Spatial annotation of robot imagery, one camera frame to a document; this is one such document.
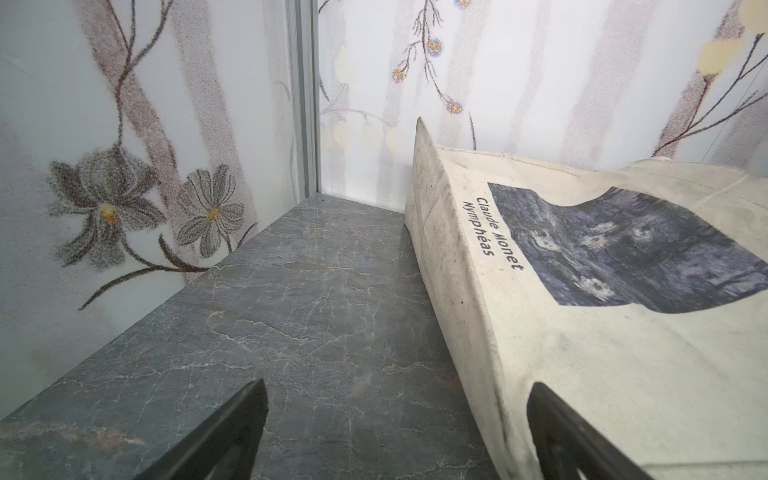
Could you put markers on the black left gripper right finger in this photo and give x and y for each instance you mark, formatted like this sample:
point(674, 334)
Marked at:
point(569, 447)

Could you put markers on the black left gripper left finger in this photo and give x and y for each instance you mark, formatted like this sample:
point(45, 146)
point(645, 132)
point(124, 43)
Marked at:
point(224, 446)

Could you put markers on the cream canvas tote bag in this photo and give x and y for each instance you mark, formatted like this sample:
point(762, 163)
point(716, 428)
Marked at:
point(638, 296)

